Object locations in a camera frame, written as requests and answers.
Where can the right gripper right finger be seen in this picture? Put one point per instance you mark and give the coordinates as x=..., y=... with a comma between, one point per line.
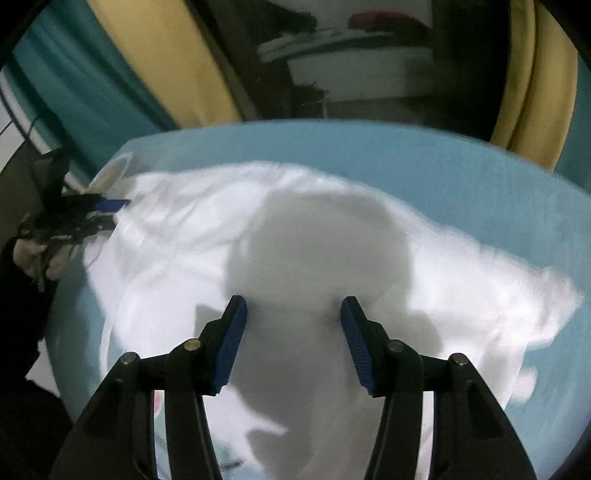
x=472, y=436

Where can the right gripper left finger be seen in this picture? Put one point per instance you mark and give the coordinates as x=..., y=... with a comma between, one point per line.
x=114, y=436

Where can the white hooded jacket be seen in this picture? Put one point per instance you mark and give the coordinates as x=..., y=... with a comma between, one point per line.
x=295, y=242

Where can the left hand white glove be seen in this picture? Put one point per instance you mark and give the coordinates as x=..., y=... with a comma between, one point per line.
x=39, y=259

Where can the teal curtain left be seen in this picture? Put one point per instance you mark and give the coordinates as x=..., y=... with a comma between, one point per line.
x=76, y=89

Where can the teal curtain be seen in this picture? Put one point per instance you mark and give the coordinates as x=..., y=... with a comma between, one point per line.
x=575, y=160
x=76, y=89

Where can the yellow curtain left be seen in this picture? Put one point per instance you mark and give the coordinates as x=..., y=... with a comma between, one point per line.
x=164, y=47

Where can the yellow curtain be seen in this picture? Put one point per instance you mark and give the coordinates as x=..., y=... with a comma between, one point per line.
x=541, y=85
x=164, y=47

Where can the teal printed bed sheet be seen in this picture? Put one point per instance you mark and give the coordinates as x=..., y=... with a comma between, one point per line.
x=497, y=198

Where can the teal curtain right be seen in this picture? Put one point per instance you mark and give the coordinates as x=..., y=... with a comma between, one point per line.
x=575, y=160

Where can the yellow curtain right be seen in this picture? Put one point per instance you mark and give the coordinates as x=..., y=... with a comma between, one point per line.
x=541, y=85

